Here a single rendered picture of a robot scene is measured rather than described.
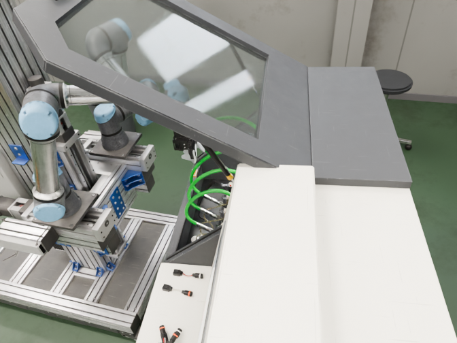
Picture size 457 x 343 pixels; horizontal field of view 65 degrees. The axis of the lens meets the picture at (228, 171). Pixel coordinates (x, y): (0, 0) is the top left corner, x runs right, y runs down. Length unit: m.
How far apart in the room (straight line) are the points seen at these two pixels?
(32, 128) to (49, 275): 1.57
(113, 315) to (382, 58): 3.46
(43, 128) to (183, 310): 0.81
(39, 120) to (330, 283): 1.03
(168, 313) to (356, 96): 1.08
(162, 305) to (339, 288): 0.77
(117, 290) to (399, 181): 1.88
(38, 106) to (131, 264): 1.50
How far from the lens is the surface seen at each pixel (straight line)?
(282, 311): 0.79
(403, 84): 3.35
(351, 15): 3.85
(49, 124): 1.36
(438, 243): 3.06
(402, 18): 4.10
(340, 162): 1.16
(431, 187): 3.45
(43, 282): 2.77
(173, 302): 1.47
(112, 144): 2.08
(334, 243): 0.99
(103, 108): 2.03
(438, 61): 4.34
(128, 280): 2.53
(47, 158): 1.47
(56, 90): 1.48
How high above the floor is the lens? 2.26
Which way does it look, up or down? 43 degrees down
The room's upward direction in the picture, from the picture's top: 6 degrees counter-clockwise
